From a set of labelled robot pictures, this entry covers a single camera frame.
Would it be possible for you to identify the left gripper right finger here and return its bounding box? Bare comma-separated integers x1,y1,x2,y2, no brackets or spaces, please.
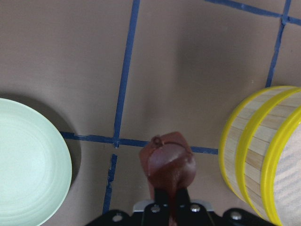
176,188,190,209

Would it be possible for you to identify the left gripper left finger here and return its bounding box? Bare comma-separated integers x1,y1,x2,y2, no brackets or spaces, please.
154,188,169,210

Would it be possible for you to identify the brown steamed bun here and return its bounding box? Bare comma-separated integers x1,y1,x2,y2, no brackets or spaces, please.
139,132,196,226

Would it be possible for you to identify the yellow bamboo steamer bottom layer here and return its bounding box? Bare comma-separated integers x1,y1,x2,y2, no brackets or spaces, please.
218,86,301,204

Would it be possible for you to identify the yellow bamboo steamer layer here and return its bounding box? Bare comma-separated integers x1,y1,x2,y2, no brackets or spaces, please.
236,86,301,226
218,86,301,204

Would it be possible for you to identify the yellow bamboo steamer top layer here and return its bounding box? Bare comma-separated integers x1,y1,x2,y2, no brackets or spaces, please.
236,86,301,226

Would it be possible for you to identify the white steamer liner cloth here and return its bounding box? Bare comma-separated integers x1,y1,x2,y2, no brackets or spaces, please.
274,127,301,226

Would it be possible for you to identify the light green plate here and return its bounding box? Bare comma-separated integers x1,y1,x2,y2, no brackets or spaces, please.
0,98,72,226

